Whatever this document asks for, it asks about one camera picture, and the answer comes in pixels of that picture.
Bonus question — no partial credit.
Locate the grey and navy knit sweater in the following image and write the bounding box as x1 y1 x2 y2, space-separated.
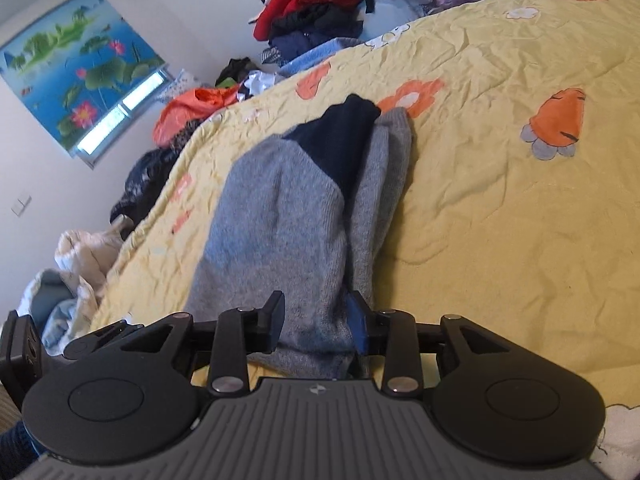
186 94 412 378

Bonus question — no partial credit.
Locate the white wall switch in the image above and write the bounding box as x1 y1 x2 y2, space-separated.
11 193 32 217

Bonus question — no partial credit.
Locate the lotus print window blind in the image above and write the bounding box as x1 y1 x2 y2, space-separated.
1 0 170 166

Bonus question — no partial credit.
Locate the yellow carrot print quilt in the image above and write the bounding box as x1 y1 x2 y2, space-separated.
89 0 640 480

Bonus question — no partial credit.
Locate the orange plastic bag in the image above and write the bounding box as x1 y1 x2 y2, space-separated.
152 84 240 148

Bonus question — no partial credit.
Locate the light blue folded towel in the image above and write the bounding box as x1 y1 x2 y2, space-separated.
277 38 361 78

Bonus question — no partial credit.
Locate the navy garment in pile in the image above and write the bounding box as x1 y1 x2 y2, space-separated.
269 30 335 62

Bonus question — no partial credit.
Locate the dark floral jacket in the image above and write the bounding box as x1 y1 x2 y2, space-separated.
110 148 180 226

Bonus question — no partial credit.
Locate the red garment on pile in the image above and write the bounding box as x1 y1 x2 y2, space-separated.
253 0 360 41

